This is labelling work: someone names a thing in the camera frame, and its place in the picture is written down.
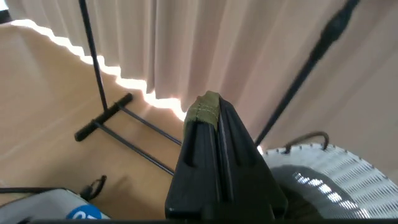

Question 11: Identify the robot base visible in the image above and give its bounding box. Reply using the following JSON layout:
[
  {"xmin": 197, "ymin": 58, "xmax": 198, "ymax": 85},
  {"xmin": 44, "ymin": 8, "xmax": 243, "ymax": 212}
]
[{"xmin": 0, "ymin": 187, "xmax": 110, "ymax": 220}]

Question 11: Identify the black clothes rack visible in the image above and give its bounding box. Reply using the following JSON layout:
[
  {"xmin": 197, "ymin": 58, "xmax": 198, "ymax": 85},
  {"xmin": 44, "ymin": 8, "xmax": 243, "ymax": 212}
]
[{"xmin": 73, "ymin": 0, "xmax": 362, "ymax": 177}]

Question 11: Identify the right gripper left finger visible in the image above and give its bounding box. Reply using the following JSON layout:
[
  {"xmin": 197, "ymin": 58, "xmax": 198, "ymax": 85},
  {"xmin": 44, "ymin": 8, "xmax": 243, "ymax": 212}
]
[{"xmin": 164, "ymin": 121, "xmax": 223, "ymax": 219}]

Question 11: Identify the black cable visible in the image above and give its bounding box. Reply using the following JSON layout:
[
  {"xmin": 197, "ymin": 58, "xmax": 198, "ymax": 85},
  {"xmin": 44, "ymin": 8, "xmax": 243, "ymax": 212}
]
[{"xmin": 0, "ymin": 174, "xmax": 108, "ymax": 202}]

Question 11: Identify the green sleeveless shirt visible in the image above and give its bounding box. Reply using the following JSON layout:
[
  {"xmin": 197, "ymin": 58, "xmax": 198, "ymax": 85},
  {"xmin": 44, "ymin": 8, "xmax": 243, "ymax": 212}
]
[{"xmin": 183, "ymin": 90, "xmax": 222, "ymax": 132}]

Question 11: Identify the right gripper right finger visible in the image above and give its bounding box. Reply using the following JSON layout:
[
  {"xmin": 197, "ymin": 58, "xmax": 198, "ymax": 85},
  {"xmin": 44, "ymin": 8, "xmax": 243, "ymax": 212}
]
[{"xmin": 216, "ymin": 95, "xmax": 289, "ymax": 219}]

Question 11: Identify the white laundry basket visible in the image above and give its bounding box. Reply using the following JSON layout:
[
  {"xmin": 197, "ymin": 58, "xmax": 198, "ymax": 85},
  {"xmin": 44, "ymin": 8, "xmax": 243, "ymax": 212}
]
[{"xmin": 260, "ymin": 131, "xmax": 398, "ymax": 220}]

